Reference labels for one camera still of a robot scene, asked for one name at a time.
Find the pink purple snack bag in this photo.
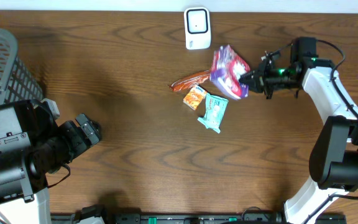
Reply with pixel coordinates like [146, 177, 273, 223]
[209, 45, 250, 100]

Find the orange Kleenex tissue pack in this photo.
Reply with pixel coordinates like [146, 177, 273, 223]
[183, 85, 208, 110]

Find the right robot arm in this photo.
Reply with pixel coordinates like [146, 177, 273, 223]
[239, 37, 358, 223]

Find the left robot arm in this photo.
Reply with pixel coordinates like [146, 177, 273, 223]
[0, 99, 108, 223]

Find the green wet wipes packet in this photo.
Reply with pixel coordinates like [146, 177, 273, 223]
[198, 93, 229, 133]

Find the orange snack bar wrapper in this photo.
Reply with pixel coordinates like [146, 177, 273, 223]
[169, 70, 211, 92]

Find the grey plastic basket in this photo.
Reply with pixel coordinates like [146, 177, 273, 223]
[0, 29, 44, 105]

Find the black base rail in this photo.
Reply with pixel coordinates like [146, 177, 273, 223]
[50, 205, 347, 224]

